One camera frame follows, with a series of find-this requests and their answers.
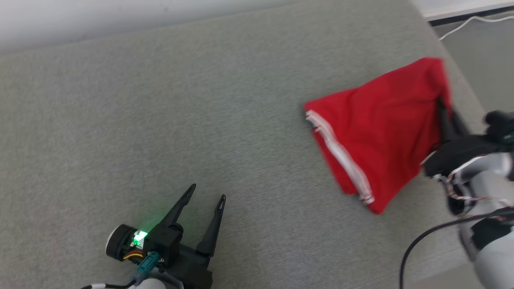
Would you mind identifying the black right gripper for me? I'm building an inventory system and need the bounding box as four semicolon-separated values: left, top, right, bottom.
423;96;507;178

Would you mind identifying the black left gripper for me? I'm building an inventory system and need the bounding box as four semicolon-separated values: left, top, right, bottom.
159;183;226;289

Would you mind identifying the red Bulls jersey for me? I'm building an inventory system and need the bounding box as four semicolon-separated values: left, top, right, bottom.
304;57;455;216

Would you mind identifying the grey fabric sofa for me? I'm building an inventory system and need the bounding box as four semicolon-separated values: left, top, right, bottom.
0;0;489;289

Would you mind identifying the white board with black edge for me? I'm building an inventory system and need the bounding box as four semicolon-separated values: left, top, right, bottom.
413;0;514;27

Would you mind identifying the red white wire bundle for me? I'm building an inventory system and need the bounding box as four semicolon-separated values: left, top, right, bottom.
420;155;504;203

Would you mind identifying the teal cable connector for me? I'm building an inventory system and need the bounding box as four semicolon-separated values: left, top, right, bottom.
136;251;162;278

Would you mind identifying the white cable on floor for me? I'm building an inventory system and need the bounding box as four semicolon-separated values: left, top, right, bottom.
438;15;514;42

